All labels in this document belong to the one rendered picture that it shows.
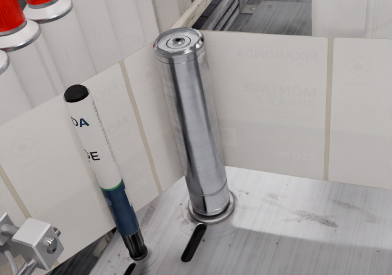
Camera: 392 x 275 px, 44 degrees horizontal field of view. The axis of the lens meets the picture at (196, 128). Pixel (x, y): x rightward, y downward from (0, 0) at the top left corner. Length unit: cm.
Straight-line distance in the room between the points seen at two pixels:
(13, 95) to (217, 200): 21
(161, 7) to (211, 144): 33
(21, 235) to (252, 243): 21
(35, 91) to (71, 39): 7
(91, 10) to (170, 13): 18
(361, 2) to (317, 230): 22
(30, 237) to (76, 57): 25
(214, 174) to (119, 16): 25
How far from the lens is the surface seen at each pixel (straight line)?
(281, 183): 49
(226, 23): 83
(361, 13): 51
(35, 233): 33
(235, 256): 44
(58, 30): 51
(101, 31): 56
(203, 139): 39
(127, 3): 59
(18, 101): 46
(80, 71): 54
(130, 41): 61
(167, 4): 69
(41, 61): 49
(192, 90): 36
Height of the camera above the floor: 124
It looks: 41 degrees down
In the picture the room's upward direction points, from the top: 11 degrees counter-clockwise
